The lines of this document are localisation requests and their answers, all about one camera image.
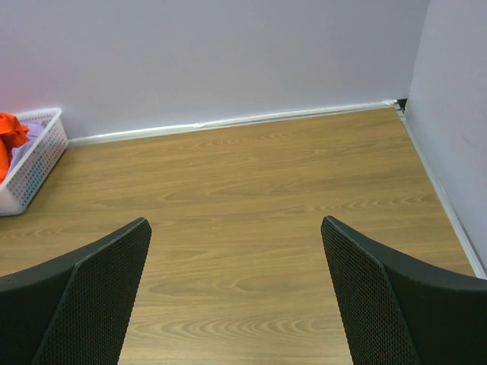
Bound white perforated plastic basket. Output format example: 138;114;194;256
1;107;68;216

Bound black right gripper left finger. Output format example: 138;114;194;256
1;218;151;364

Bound orange t-shirt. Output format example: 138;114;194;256
0;113;30;182

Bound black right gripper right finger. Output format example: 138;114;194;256
321;216;486;364

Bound purple t-shirt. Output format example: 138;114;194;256
8;122;45;173

